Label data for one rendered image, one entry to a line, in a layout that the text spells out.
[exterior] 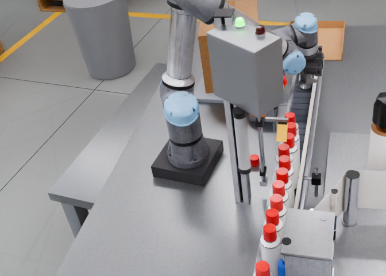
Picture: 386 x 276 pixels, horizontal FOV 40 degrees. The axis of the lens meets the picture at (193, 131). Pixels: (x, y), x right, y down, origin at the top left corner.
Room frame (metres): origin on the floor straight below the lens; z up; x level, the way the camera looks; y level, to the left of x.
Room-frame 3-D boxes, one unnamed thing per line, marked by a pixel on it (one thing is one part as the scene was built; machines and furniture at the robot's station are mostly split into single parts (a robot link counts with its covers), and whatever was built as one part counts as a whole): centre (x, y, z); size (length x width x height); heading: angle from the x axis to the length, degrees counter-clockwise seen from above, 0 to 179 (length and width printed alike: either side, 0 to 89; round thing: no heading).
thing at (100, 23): (3.73, 0.55, 0.31); 0.46 x 0.46 x 0.62
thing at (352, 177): (1.02, -0.41, 0.97); 0.05 x 0.05 x 0.19
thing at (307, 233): (0.79, -0.22, 1.14); 0.14 x 0.11 x 0.01; 159
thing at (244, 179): (1.23, -0.13, 1.17); 0.04 x 0.04 x 0.67; 69
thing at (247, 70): (1.15, -0.16, 1.38); 0.17 x 0.10 x 0.19; 34
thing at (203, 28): (1.98, -0.22, 0.99); 0.30 x 0.24 x 0.27; 171
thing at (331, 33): (2.15, -0.63, 0.85); 0.30 x 0.26 x 0.04; 159
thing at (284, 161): (1.11, -0.24, 0.98); 0.05 x 0.05 x 0.20
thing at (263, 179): (1.23, -0.23, 1.05); 0.10 x 0.04 x 0.33; 69
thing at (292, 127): (1.26, -0.30, 0.98); 0.05 x 0.05 x 0.20
